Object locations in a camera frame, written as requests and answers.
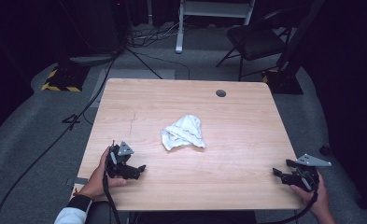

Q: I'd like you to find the white metal desk frame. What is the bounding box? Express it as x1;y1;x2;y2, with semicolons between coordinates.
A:
175;0;257;55

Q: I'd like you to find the dark tall box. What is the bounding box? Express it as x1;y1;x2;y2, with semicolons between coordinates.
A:
66;0;130;65

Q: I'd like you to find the left hand-held gripper black cable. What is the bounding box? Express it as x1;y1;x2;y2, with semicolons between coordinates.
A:
102;169;122;224

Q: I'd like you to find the person's right hand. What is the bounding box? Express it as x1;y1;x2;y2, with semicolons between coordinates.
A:
289;174;332;219

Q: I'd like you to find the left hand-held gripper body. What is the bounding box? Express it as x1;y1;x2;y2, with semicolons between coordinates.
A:
105;140;139;179

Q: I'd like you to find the bundle of floor cables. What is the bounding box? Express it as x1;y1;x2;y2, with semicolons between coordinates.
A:
127;17;187;49

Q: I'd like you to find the person's left hand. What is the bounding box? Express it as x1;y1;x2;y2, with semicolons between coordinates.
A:
78;146;128;201

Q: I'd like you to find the black folding chair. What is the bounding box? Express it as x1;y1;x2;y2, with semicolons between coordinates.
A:
215;7;293;82

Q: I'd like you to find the person's dark lap clothing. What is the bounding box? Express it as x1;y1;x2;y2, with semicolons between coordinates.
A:
87;201;258;224

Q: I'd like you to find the hand-held gripper black cable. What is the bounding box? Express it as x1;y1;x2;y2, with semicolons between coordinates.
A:
258;183;319;224
102;169;122;224

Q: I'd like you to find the white towel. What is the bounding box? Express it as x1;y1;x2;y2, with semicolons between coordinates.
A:
160;114;207;152

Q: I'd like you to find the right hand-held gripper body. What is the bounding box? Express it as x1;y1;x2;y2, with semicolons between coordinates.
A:
284;153;332;191

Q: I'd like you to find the long black floor cable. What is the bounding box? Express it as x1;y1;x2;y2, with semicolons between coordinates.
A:
0;50;123;224

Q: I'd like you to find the thin black floor cable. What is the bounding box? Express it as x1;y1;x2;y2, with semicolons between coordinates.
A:
134;50;191;80

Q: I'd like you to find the grey tape piece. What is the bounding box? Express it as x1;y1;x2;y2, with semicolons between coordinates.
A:
74;176;89;187

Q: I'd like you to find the right hand-held gripper black cable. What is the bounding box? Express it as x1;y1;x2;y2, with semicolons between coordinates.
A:
258;183;319;224

